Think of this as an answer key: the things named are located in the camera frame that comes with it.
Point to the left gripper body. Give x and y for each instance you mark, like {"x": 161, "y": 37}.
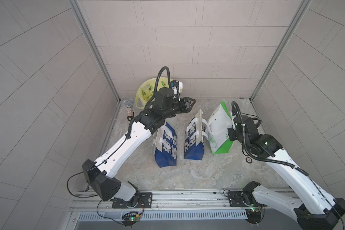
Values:
{"x": 179, "y": 107}

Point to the green white paper bag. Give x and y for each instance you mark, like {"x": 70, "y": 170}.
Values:
{"x": 219, "y": 122}

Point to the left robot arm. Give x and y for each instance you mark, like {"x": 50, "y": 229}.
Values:
{"x": 100, "y": 173}

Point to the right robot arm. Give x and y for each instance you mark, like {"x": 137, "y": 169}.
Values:
{"x": 312, "y": 209}

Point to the yellow-green bin liner bag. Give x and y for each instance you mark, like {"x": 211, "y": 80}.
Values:
{"x": 145, "y": 92}

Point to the cream trash bin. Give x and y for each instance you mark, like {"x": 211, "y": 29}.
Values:
{"x": 149, "y": 92}

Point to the left circuit board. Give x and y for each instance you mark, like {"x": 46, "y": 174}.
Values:
{"x": 131, "y": 218}

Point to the circuit board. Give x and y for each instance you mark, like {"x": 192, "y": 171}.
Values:
{"x": 254, "y": 216}
{"x": 131, "y": 218}

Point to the right circuit board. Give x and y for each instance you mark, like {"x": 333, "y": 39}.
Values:
{"x": 254, "y": 216}

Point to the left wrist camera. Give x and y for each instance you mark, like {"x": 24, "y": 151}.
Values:
{"x": 176, "y": 86}

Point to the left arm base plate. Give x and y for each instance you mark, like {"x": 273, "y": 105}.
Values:
{"x": 139, "y": 200}

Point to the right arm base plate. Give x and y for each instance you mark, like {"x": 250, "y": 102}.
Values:
{"x": 240, "y": 199}

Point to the aluminium rail frame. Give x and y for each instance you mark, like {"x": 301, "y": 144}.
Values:
{"x": 167, "y": 205}

